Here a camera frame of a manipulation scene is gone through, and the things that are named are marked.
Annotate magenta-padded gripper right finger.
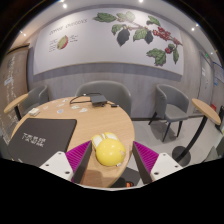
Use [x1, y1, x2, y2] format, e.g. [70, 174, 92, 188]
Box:
[132, 140, 184, 185]

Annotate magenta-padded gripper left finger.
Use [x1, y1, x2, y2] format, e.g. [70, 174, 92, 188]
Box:
[39, 140, 93, 185]

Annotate black mouse pad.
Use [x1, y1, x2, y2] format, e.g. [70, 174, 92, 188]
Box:
[7, 118, 78, 168]

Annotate small white box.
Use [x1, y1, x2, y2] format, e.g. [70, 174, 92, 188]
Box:
[28, 107, 41, 117]

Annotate small round wooden side table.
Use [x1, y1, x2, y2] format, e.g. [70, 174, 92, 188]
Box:
[173, 98, 222, 163]
[3, 93, 29, 121]

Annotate black adapter box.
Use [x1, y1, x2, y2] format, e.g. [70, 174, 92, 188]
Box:
[89, 94, 108, 107]

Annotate wooden panel with white writing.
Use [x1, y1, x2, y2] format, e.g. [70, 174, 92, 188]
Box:
[0, 46, 30, 134]

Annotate grey door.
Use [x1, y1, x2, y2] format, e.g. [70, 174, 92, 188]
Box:
[199, 49, 214, 105]

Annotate ceiling spotlights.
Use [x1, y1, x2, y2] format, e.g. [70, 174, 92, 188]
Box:
[19, 0, 198, 38]

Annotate black cable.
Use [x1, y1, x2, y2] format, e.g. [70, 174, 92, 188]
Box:
[69, 92, 120, 108]

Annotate coffee plant wall mural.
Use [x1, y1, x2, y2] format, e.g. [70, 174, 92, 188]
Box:
[33, 7, 185, 76]

